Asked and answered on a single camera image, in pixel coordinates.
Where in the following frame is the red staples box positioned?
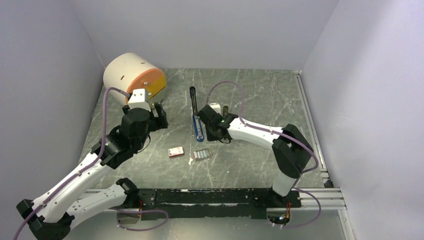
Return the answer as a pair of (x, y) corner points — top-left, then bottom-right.
(168, 146), (185, 159)

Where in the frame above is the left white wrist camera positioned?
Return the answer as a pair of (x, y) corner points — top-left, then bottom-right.
(127, 88), (151, 112)

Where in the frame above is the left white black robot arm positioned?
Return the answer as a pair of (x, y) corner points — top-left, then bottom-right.
(16, 102), (168, 240)

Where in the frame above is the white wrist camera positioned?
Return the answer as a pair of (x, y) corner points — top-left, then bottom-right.
(127, 88), (151, 112)
(209, 102), (222, 114)

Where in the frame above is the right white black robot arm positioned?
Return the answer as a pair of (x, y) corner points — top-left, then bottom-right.
(197, 105), (316, 207)

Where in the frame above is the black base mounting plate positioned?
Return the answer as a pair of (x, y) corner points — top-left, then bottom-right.
(117, 188), (302, 221)

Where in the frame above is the blue black stapler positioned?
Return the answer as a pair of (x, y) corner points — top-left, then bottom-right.
(189, 86), (205, 142)

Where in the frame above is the round white orange drawer box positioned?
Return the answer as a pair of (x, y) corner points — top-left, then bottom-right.
(103, 52), (167, 104)

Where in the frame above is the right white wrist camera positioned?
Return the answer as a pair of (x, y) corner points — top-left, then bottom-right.
(209, 102), (222, 114)

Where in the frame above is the right side aluminium rail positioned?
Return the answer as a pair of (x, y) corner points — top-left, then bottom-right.
(293, 70), (334, 188)

